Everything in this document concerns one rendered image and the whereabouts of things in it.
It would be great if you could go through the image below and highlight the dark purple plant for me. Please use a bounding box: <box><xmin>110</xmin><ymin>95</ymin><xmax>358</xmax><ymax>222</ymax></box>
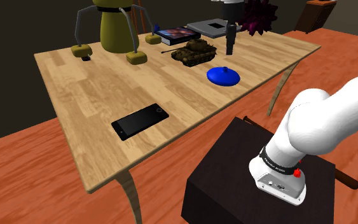
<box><xmin>237</xmin><ymin>0</ymin><xmax>279</xmax><ymax>36</ymax></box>

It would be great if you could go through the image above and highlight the grey flat box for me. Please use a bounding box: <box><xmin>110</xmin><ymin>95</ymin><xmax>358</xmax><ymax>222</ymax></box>
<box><xmin>186</xmin><ymin>18</ymin><xmax>251</xmax><ymax>39</ymax></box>

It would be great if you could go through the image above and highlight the olive toy tank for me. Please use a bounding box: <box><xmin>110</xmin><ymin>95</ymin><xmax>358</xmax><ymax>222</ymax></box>
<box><xmin>161</xmin><ymin>38</ymin><xmax>217</xmax><ymax>67</ymax></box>

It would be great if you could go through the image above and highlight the book with dark picture cover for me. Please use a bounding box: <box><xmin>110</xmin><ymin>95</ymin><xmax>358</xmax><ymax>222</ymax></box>
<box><xmin>154</xmin><ymin>26</ymin><xmax>202</xmax><ymax>46</ymax></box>

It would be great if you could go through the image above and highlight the blue round lid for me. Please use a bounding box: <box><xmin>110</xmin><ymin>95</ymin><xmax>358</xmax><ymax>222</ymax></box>
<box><xmin>206</xmin><ymin>66</ymin><xmax>241</xmax><ymax>87</ymax></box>

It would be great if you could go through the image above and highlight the brown wooden cabinet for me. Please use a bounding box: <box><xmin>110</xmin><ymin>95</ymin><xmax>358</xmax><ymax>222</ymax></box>
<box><xmin>294</xmin><ymin>0</ymin><xmax>338</xmax><ymax>34</ymax></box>

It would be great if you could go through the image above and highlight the olive figure with grey arms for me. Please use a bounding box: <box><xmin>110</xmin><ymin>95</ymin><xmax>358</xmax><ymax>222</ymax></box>
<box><xmin>71</xmin><ymin>0</ymin><xmax>162</xmax><ymax>66</ymax></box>

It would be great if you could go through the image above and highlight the black phone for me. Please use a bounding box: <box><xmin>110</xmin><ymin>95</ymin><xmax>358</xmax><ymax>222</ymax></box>
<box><xmin>111</xmin><ymin>103</ymin><xmax>170</xmax><ymax>142</ymax></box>

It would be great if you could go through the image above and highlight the light wooden table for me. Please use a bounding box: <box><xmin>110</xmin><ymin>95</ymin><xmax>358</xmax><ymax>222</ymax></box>
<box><xmin>34</xmin><ymin>26</ymin><xmax>322</xmax><ymax>224</ymax></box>

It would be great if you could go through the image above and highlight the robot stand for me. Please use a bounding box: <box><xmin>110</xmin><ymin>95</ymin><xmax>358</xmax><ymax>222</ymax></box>
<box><xmin>181</xmin><ymin>116</ymin><xmax>336</xmax><ymax>224</ymax></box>

